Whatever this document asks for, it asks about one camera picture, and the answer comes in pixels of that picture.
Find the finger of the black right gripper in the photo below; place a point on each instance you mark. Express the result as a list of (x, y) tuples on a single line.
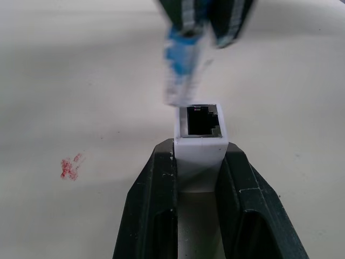
[(179, 14), (231, 21)]

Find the white ethernet coupler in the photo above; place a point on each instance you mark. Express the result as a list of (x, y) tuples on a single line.
[(200, 151)]

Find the blue ethernet plug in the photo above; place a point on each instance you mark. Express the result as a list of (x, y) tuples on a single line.
[(179, 67)]

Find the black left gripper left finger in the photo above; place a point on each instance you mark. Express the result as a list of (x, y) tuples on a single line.
[(145, 205)]

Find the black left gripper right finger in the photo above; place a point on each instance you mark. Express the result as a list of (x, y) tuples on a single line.
[(253, 215)]

